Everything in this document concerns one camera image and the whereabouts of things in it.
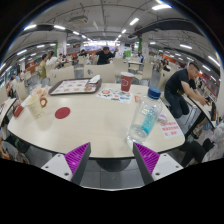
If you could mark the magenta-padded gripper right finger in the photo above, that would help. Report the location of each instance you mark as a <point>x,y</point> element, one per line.
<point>147,157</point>

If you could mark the group of ceiling lights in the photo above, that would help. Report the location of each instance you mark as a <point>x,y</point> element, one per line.
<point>161,6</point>

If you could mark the small red sauce packet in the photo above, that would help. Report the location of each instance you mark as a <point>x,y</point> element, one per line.
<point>137,98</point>

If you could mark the white crumpled napkin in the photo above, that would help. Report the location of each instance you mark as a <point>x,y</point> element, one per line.
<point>95,79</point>

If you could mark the white side table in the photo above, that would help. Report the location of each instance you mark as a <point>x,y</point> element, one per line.
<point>6,108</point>

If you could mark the dark food tray with liner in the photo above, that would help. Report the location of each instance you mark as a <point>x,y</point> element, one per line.
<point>71,86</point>

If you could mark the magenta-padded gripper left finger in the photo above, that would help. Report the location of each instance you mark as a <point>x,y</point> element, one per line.
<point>77,156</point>

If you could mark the white notice with red print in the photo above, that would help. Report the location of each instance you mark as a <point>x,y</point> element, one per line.
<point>171,129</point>

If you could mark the flat round red coaster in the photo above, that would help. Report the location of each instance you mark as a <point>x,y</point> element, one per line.
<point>62,112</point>

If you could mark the group of beige chairs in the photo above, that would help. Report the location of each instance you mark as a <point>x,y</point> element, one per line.
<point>146,70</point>

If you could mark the colourful printed flyer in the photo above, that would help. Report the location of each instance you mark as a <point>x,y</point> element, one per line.
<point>113,95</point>

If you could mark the ceiling air conditioner unit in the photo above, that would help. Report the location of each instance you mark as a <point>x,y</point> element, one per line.
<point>78,19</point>

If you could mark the clear blue-capped water bottle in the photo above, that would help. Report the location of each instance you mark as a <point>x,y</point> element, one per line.
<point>146,113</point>

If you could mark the person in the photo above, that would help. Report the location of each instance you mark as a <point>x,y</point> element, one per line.
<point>42,68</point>
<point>52,60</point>
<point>13,85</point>
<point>10,151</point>
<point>176,83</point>
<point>105,57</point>
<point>215,143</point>

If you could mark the clear food wrapper with fries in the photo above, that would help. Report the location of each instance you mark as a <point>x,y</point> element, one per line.
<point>40,91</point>

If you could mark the red paper cup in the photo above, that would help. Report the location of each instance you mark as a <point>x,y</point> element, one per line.
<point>126,82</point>

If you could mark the beige chair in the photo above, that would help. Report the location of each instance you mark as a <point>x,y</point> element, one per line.
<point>100,71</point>
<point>62,75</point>

